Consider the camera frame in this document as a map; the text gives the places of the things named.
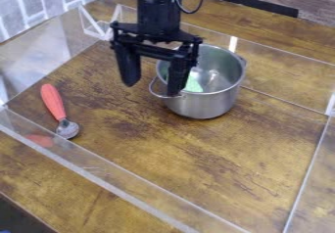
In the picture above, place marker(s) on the clear acrylic enclosure wall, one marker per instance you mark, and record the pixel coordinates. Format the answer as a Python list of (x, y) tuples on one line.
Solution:
[(129, 186)]

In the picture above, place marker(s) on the orange handled metal spoon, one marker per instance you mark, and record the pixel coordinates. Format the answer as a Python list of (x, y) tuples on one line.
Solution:
[(67, 128)]

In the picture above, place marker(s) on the black strip on wall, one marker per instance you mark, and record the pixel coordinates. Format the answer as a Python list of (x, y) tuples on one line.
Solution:
[(267, 6)]

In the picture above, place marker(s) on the clear acrylic corner bracket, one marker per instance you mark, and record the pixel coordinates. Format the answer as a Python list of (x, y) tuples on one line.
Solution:
[(98, 29)]

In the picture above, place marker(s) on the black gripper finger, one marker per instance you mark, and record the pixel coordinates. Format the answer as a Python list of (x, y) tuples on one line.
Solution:
[(179, 69), (129, 64)]

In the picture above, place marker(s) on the silver metal pot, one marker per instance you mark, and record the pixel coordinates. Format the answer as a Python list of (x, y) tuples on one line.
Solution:
[(219, 72)]

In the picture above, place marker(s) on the green knitted object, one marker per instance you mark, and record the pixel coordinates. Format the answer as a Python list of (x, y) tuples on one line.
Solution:
[(193, 85)]

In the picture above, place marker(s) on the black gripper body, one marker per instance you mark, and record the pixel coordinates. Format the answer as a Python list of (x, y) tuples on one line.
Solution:
[(155, 36)]

